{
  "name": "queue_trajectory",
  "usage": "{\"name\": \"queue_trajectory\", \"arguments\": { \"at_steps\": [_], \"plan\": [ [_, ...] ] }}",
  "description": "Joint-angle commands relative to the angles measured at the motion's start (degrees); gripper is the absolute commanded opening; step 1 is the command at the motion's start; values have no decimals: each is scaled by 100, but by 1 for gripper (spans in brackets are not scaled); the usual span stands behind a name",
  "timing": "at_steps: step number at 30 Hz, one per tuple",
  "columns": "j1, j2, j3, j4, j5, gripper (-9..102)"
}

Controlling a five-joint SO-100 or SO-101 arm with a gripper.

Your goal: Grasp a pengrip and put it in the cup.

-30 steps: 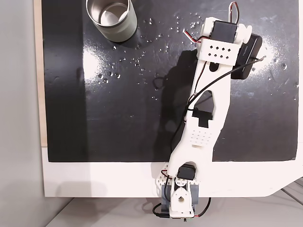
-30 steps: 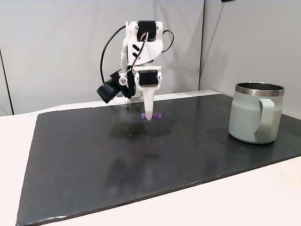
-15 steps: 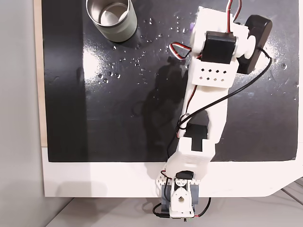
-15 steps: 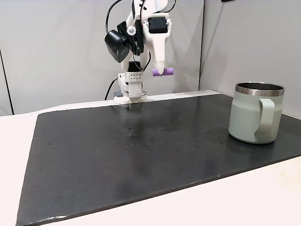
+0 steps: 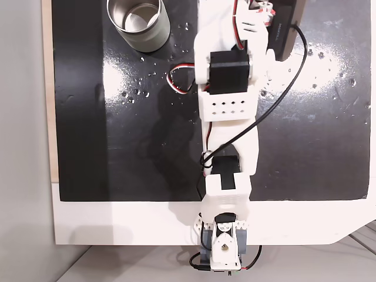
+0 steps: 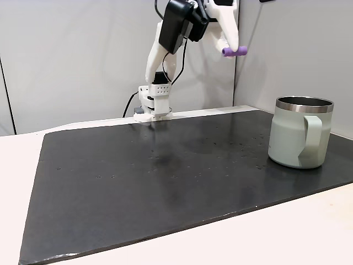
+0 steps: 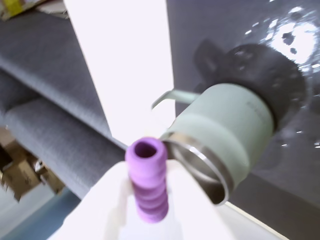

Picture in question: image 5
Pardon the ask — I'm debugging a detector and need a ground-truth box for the steel cup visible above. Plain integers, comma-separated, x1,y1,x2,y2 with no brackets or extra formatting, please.
106,0,172,53

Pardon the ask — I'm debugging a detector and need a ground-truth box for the black glossy mat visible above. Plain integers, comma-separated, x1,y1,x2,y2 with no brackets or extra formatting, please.
51,0,372,203

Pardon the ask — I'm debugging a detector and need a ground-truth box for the light wooden board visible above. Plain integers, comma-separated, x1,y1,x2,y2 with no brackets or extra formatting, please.
41,0,60,183

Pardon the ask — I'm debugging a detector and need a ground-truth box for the grey table clamp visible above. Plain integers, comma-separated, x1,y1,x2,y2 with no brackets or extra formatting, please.
200,228,249,263

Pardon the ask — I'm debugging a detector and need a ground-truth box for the white board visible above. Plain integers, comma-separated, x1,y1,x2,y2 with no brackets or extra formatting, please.
51,182,376,246

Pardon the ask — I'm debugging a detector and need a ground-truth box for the black camera box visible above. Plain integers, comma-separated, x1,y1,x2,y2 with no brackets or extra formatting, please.
268,0,307,62

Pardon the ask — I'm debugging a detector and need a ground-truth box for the red white black servo wire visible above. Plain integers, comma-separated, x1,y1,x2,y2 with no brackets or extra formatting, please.
166,62,197,95

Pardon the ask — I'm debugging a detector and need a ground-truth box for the black power cable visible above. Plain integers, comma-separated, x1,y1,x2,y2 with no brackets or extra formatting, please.
189,244,263,273

